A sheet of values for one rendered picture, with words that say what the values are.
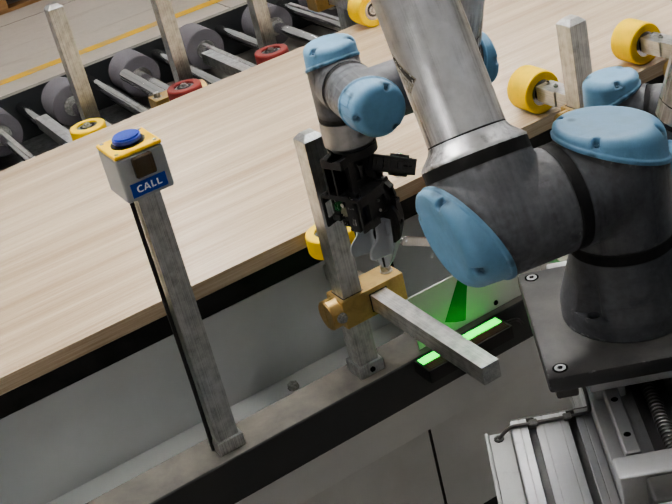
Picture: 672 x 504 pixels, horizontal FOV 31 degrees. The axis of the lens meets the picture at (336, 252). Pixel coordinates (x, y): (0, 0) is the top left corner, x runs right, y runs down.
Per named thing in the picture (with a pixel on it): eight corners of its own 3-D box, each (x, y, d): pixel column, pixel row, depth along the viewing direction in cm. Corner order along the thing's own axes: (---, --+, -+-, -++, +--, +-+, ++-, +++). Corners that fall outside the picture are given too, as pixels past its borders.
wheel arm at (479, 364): (504, 380, 167) (499, 355, 165) (484, 391, 166) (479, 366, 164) (344, 275, 202) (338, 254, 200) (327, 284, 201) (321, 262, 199)
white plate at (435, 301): (543, 283, 205) (535, 233, 201) (420, 350, 196) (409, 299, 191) (541, 282, 206) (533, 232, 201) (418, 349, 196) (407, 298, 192)
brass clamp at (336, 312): (410, 300, 191) (404, 273, 189) (339, 337, 186) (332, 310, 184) (389, 286, 196) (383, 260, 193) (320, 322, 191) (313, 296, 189)
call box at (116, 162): (177, 189, 163) (160, 137, 159) (130, 209, 160) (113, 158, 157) (157, 175, 168) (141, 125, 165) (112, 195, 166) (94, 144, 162)
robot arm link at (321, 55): (312, 58, 156) (291, 42, 164) (330, 134, 162) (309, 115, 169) (366, 39, 158) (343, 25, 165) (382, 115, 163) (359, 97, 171)
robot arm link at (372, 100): (426, 64, 150) (392, 43, 160) (345, 93, 148) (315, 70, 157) (437, 121, 154) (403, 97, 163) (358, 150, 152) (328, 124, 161)
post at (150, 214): (246, 443, 184) (163, 185, 163) (218, 458, 183) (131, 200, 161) (233, 430, 188) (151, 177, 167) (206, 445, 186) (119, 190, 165)
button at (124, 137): (148, 143, 160) (144, 132, 159) (121, 155, 159) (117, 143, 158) (136, 136, 163) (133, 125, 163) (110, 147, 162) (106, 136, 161)
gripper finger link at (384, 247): (367, 282, 177) (354, 228, 172) (390, 262, 180) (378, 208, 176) (384, 286, 175) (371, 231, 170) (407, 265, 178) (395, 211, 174)
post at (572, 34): (616, 268, 215) (585, 14, 192) (601, 276, 214) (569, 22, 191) (603, 262, 218) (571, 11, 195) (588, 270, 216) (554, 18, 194)
